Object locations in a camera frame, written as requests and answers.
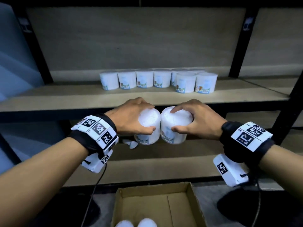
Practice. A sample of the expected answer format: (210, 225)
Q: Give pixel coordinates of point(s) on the brown cardboard box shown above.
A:
(153, 205)

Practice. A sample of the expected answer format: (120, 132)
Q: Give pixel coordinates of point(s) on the person's right hand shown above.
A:
(206, 122)

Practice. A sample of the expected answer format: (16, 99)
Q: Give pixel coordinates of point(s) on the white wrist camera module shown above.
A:
(94, 163)
(233, 172)

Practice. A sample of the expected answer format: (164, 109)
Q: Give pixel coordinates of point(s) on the cotton bud tubs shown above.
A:
(144, 79)

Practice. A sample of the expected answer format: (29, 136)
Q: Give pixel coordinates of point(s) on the person's left hand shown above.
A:
(127, 118)

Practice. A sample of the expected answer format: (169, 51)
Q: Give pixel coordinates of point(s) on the black wristband with marker tags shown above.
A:
(97, 132)
(248, 141)

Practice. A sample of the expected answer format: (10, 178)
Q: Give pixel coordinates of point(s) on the black frame wooden shelf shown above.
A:
(71, 99)

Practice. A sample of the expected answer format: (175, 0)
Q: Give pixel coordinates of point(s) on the person's right forearm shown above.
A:
(286, 167)

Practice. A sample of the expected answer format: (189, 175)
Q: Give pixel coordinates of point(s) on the person's leg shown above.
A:
(279, 210)
(66, 212)

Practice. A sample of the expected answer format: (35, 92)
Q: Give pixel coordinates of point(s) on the person's left leg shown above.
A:
(66, 212)

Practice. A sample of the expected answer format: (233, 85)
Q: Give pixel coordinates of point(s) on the person's left forearm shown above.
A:
(35, 182)

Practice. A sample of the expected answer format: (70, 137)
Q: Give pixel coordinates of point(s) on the person's right leg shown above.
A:
(279, 210)

